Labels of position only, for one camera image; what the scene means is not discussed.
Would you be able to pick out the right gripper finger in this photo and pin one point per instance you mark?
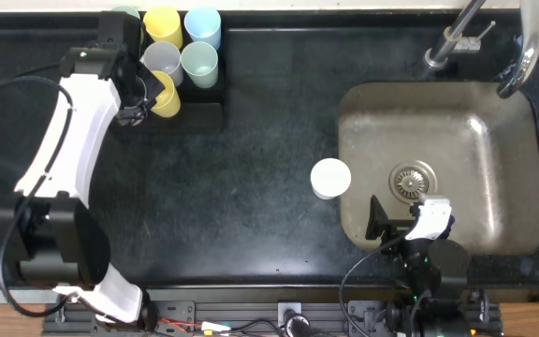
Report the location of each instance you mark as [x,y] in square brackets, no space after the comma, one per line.
[450,225]
[376,220]

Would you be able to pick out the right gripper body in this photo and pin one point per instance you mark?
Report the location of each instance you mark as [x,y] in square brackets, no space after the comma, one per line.
[399,229]

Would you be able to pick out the white cup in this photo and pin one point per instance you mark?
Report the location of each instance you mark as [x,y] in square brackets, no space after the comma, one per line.
[330,178]

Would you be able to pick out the yellow cup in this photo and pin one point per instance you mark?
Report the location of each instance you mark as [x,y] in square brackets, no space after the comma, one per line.
[169,98]
[162,24]

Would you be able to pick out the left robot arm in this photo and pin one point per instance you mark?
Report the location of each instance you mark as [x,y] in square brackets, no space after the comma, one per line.
[77,136]

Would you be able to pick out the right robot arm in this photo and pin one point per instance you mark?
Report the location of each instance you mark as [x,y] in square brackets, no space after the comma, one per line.
[438,271]

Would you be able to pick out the steel sink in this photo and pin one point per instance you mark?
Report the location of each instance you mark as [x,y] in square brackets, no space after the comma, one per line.
[485,164]

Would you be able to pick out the steel tap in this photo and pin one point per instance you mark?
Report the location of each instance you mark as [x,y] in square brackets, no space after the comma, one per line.
[529,56]

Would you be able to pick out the black tray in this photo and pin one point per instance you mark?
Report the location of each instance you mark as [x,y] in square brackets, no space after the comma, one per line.
[204,112]

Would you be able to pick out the green cup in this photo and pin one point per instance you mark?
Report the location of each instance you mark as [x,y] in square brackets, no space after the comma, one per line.
[199,62]
[126,9]

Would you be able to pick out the blue cup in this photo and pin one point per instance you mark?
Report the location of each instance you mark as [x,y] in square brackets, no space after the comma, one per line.
[202,24]

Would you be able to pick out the grey cup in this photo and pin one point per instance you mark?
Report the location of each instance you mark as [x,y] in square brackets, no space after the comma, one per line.
[163,58]

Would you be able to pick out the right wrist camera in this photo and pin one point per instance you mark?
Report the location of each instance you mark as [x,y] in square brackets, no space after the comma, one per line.
[432,217]

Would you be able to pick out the mounting rail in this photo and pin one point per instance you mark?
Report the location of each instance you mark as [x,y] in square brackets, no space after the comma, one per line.
[241,313]

